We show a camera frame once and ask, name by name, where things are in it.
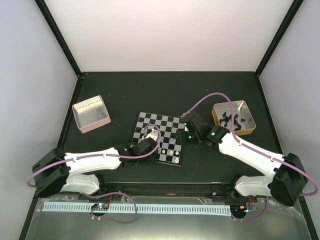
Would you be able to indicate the pile of black chess pieces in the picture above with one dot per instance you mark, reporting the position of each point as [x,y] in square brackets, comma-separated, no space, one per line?
[226,121]

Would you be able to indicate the light blue slotted cable duct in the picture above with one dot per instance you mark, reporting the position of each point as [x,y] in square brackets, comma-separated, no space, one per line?
[130,208]

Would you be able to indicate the black frame post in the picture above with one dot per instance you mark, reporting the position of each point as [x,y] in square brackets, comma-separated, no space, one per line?
[283,27]
[46,13]

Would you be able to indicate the pink metal tin box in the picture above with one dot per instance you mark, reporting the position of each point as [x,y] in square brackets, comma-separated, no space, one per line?
[90,114]

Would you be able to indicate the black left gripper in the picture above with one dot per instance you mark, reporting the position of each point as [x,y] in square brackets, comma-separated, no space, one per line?
[151,160]

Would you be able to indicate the black and white chessboard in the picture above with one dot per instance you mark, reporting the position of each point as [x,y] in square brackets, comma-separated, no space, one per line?
[168,126]

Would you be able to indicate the gold metal tin tray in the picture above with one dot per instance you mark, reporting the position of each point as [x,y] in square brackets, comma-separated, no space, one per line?
[239,107]

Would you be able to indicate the black frame post right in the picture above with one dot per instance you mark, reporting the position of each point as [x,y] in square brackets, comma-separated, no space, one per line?
[283,27]

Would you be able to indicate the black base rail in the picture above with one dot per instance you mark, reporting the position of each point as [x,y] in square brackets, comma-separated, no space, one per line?
[217,191]

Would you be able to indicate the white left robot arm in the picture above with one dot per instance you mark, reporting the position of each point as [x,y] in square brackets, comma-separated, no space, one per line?
[60,172]

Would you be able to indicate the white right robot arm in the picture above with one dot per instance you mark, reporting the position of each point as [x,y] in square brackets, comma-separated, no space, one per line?
[282,176]

